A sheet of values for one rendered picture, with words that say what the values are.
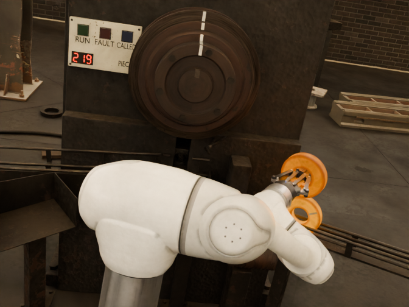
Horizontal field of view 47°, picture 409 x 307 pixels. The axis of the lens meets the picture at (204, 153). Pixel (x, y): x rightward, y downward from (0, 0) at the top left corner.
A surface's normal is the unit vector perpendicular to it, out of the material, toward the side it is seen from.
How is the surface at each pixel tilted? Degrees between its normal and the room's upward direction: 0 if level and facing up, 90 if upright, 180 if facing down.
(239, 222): 67
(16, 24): 86
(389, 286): 0
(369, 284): 0
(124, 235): 81
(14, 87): 90
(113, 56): 90
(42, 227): 5
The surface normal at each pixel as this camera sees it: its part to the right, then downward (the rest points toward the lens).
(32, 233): 0.08, -0.88
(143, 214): -0.22, 0.07
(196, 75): 0.04, 0.43
